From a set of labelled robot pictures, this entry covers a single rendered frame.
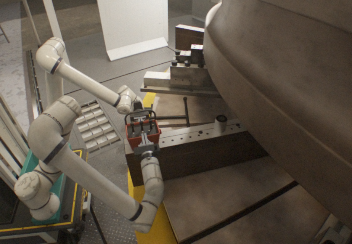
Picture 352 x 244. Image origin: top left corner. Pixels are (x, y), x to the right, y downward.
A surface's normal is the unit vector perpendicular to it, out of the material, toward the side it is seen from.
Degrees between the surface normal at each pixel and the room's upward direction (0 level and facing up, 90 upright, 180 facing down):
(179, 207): 0
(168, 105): 0
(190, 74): 90
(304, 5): 90
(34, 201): 90
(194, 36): 90
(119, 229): 0
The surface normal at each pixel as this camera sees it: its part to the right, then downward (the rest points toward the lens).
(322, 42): -0.92, 0.24
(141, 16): 0.56, 0.52
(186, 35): -0.51, 0.55
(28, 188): 0.05, -0.66
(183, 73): -0.14, 0.63
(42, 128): 0.47, -0.47
